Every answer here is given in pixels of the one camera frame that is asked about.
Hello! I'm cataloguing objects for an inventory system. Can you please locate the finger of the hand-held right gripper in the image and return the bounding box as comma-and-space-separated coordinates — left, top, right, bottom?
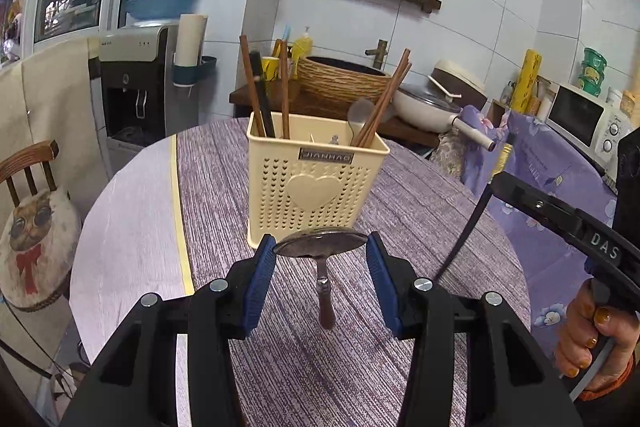
492, 172, 587, 254

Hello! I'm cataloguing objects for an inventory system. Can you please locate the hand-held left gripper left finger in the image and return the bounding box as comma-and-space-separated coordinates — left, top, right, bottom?
60, 233, 278, 427

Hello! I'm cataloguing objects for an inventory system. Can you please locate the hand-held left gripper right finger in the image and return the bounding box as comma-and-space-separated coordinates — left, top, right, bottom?
365, 231, 583, 427

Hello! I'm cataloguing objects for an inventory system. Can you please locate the metal spoon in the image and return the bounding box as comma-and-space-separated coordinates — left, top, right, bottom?
273, 227, 369, 330

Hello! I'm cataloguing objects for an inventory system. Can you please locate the cream plastic utensil holder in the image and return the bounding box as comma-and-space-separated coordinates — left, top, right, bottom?
246, 111, 391, 250

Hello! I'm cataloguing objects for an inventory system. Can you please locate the brown wooden chopstick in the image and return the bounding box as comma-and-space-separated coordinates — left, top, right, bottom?
239, 35, 267, 138
350, 48, 411, 148
361, 62, 413, 148
279, 39, 291, 140

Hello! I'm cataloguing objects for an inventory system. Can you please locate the black chopstick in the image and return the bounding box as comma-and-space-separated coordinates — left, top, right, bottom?
249, 51, 277, 138

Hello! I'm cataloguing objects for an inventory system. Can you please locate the person's right hand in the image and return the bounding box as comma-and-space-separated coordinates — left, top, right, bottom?
555, 279, 640, 390

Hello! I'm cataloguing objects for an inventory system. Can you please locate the purple floral cloth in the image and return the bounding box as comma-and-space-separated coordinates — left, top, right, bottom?
460, 104, 621, 358

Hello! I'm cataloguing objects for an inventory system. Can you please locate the purple striped tablecloth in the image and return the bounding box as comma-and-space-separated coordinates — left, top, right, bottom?
172, 117, 531, 427

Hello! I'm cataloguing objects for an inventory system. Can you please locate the white microwave oven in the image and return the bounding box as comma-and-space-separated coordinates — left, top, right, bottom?
545, 83, 626, 180

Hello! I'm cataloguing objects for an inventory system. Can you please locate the paisley patterned cloth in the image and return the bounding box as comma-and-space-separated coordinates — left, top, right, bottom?
430, 129, 468, 172

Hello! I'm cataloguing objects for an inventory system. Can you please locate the yellow roll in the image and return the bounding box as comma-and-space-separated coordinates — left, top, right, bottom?
516, 49, 542, 115

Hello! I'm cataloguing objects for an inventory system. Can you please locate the brown white rice cooker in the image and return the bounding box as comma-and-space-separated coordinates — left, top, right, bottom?
431, 59, 488, 110

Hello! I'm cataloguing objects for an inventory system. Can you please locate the stack of green cans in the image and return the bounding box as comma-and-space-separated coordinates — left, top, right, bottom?
577, 48, 608, 96

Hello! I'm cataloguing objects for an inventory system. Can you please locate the dark wooden cabinet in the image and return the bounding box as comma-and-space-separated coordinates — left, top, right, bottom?
229, 79, 441, 148

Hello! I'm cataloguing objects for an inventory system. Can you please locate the white cooking pot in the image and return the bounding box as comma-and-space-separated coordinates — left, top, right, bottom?
392, 83, 497, 152

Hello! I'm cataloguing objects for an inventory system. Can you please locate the white rice paddle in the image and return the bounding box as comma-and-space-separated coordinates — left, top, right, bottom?
428, 74, 462, 98

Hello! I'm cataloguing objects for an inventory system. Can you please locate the clear plastic spoon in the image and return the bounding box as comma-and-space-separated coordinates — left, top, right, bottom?
347, 99, 377, 138

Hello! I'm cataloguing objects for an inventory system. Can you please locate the woven pattern wash basin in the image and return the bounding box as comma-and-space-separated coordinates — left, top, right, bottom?
297, 56, 393, 105

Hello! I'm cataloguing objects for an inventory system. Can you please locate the blue cup holder tray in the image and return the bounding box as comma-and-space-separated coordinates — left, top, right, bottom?
172, 56, 218, 88

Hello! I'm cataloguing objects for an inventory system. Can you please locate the bronze faucet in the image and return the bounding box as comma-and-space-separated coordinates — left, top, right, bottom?
365, 39, 390, 70

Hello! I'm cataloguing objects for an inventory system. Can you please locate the round cat print cushion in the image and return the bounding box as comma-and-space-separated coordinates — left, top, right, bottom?
0, 189, 83, 313

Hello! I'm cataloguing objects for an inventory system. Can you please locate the yellow soap dispenser bottle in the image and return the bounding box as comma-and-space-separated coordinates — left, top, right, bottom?
291, 26, 315, 64

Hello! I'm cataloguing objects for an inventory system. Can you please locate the grey water dispenser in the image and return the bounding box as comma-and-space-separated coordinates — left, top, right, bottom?
97, 24, 178, 152

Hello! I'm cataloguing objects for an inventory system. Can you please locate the white paper cup stack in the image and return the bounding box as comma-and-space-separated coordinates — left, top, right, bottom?
175, 13, 208, 70

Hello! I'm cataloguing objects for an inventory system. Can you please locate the wooden chair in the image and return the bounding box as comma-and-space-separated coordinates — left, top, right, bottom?
0, 141, 61, 208

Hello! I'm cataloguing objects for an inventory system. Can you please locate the black cable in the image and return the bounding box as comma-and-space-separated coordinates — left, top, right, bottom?
432, 184, 496, 283

